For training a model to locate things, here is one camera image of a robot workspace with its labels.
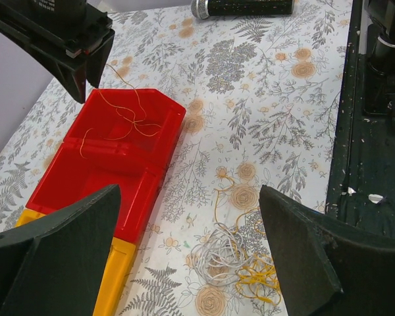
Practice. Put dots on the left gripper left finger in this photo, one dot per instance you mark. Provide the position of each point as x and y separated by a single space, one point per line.
54 265

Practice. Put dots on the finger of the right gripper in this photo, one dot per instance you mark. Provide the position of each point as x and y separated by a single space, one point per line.
97 60
70 73

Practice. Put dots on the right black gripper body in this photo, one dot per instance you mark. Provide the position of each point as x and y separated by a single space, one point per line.
72 29

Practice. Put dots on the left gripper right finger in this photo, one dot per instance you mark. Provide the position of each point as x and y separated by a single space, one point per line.
325 266

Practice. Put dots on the yellow plastic bin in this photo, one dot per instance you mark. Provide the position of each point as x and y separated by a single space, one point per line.
119 263

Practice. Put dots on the red double plastic bin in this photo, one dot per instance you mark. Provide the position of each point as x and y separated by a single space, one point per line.
120 136

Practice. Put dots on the black microphone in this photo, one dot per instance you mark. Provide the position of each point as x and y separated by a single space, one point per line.
203 9

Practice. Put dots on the floral table mat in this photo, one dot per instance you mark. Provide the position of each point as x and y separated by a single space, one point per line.
261 99

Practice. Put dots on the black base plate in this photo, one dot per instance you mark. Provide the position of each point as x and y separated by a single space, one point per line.
361 190

